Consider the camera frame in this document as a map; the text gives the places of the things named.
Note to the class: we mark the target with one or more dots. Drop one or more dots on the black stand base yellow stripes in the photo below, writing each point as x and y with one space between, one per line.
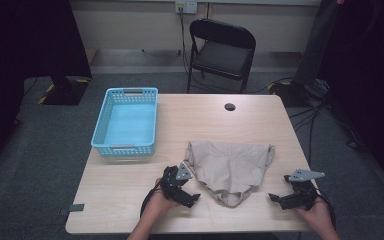
65 93

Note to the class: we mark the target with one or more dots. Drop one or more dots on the black curtain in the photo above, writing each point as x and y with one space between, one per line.
370 66
20 50

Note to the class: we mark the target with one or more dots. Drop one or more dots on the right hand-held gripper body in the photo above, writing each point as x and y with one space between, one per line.
305 195

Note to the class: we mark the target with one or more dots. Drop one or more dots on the white wall socket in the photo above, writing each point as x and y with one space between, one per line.
186 6

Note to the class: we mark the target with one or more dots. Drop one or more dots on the person's right hand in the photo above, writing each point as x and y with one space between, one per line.
318 215

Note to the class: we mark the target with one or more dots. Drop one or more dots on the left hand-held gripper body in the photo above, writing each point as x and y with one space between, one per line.
170 181

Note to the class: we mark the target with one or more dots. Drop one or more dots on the black folding chair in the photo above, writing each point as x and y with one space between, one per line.
221 58

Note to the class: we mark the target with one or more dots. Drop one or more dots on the beige short-sleeved shirt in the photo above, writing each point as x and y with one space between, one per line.
228 166

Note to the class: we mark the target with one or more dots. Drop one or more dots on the light blue plastic basket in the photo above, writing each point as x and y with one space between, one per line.
130 123

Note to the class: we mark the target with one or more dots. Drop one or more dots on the grey tape strip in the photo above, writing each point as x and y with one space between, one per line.
73 208

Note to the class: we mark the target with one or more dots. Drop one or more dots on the grey stand with black base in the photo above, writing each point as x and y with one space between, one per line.
313 46

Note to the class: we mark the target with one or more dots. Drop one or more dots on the person's left hand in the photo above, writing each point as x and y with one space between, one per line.
158 205

